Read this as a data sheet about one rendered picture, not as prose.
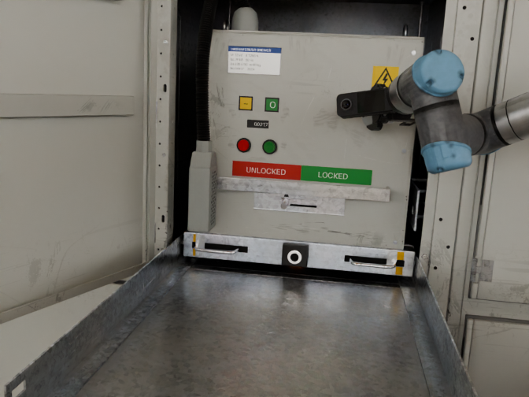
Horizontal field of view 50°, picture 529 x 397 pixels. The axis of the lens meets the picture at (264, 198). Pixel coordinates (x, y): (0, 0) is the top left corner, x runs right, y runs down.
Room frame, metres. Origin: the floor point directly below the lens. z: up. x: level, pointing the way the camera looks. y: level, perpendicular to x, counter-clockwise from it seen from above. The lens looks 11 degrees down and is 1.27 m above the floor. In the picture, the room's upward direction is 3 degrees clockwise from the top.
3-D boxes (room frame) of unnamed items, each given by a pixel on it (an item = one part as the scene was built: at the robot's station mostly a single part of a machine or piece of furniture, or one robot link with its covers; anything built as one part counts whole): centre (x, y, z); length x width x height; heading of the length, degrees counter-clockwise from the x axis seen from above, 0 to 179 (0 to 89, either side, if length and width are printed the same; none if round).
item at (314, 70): (1.27, -0.08, 1.15); 0.48 x 0.01 x 0.48; 82
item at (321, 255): (1.29, -0.08, 0.89); 0.54 x 0.05 x 0.06; 82
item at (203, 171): (1.23, 0.14, 1.04); 0.08 x 0.05 x 0.17; 172
